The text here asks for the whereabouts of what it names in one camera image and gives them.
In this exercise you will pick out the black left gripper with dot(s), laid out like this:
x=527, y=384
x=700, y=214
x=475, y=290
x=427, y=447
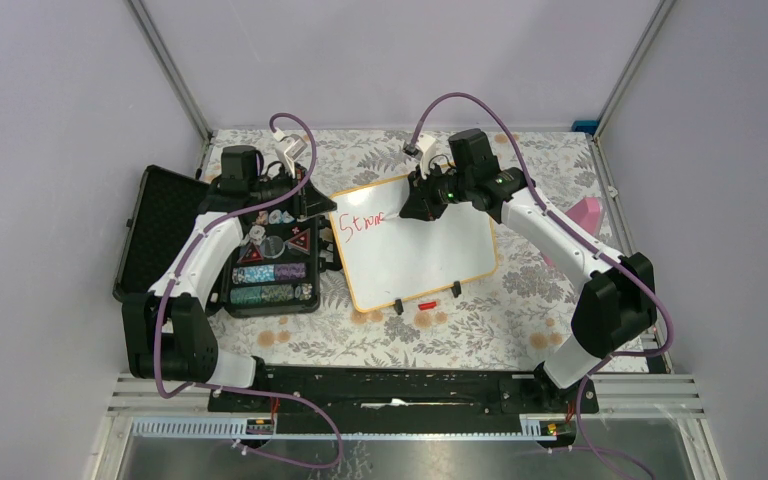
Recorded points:
x=315, y=202

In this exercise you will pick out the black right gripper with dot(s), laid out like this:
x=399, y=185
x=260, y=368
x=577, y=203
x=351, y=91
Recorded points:
x=421, y=204

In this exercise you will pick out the yellow framed whiteboard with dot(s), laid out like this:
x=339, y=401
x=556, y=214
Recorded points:
x=403, y=258

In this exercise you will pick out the red marker cap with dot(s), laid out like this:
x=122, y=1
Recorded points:
x=427, y=306

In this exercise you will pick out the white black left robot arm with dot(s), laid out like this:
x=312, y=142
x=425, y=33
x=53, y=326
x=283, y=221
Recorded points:
x=168, y=336

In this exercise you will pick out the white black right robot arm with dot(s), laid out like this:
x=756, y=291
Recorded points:
x=615, y=292

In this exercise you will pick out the black whiteboard foot clip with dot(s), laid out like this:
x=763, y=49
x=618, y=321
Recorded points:
x=398, y=307
x=456, y=289

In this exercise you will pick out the black poker chip case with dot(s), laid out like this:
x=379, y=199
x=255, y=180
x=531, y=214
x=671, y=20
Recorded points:
x=274, y=268

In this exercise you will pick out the pink wedge block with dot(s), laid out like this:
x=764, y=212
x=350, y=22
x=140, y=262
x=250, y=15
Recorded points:
x=588, y=214

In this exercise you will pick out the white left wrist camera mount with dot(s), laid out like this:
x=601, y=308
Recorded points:
x=289, y=148

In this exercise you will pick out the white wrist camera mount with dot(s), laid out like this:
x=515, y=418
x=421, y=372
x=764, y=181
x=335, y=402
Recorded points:
x=289, y=148
x=422, y=150

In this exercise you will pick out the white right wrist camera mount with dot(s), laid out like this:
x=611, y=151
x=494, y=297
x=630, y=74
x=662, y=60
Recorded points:
x=422, y=150

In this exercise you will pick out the blue corner bracket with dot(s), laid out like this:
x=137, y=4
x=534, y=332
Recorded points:
x=588, y=127

